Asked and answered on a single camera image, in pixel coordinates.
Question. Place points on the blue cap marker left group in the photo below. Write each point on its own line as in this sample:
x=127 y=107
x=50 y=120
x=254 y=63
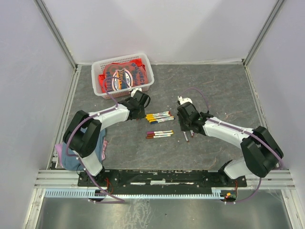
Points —
x=162 y=120

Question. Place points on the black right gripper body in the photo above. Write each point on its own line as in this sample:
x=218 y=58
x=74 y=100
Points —
x=184 y=123

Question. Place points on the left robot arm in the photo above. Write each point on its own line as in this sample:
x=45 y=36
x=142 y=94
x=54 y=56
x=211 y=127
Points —
x=82 y=135

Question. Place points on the white plastic basket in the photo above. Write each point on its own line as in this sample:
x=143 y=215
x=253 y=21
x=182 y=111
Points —
x=98 y=67

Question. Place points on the orange printed shirt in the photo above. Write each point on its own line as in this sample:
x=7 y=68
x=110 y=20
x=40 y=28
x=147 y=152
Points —
x=118 y=76

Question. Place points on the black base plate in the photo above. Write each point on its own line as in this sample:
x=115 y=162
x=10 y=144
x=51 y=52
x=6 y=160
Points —
x=205 y=178

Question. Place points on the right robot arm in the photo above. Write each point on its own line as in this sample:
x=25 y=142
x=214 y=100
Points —
x=261 y=153

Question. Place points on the brown cap marker lower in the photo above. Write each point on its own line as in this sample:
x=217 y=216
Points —
x=156 y=136

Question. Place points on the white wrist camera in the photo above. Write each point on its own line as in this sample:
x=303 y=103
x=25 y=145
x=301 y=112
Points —
x=135 y=90
x=182 y=100

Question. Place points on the small circuit board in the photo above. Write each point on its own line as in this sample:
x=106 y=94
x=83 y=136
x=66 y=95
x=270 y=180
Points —
x=230 y=197

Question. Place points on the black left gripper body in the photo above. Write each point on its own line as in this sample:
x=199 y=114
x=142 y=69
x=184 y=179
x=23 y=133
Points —
x=141 y=114

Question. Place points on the yellow cap marker top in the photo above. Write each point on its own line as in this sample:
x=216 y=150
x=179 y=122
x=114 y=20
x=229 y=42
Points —
x=157 y=114

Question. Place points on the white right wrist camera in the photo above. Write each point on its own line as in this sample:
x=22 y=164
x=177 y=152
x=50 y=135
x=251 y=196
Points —
x=182 y=100

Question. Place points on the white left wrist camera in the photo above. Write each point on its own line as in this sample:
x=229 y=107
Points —
x=135 y=90

